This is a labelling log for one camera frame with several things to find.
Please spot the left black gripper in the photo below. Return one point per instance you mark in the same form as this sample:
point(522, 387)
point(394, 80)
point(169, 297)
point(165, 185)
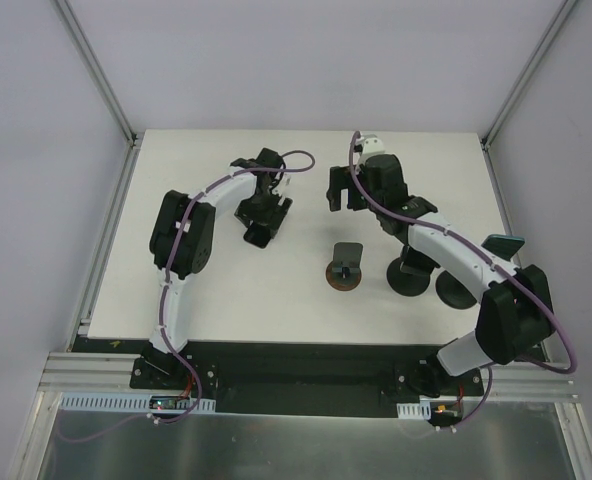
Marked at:
point(264, 214)

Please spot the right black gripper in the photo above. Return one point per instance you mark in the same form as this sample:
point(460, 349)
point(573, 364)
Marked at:
point(346, 187)

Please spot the black phone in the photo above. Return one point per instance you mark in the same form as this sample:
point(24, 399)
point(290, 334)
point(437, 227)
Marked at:
point(257, 235)
point(503, 246)
point(416, 263)

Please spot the brown disc small stand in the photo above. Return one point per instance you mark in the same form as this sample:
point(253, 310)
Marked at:
point(344, 273)

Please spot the black phone stand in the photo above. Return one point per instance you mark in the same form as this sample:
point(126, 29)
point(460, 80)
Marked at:
point(403, 284)
point(453, 293)

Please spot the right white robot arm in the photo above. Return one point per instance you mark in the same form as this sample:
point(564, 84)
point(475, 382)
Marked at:
point(515, 308)

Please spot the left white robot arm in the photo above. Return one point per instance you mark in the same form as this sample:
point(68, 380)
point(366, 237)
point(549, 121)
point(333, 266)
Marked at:
point(182, 238)

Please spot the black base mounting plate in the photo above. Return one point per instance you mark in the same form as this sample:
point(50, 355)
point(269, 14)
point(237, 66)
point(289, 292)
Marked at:
point(363, 381)

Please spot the metal sheet front panel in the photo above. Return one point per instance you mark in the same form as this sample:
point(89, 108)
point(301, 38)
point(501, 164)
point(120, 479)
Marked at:
point(503, 441)

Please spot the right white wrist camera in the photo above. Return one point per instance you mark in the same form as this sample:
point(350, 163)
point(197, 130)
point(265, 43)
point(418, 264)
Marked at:
point(367, 146)

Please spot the right aluminium frame post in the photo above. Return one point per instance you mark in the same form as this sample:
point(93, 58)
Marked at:
point(533, 63)

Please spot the aluminium frame post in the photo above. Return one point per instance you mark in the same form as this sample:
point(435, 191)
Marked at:
point(533, 63)
point(95, 71)

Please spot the right white cable duct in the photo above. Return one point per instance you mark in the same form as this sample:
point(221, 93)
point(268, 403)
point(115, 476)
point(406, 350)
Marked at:
point(414, 411)

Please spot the white cable duct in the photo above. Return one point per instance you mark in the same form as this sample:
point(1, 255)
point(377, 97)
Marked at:
point(135, 403)
point(414, 411)

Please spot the front aluminium rail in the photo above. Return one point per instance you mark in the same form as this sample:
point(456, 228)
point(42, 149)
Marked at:
point(101, 373)

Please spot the left white cable duct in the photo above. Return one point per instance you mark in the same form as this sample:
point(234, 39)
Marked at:
point(135, 403)

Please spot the left aluminium frame post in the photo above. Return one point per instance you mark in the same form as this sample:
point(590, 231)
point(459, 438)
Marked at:
point(95, 71)

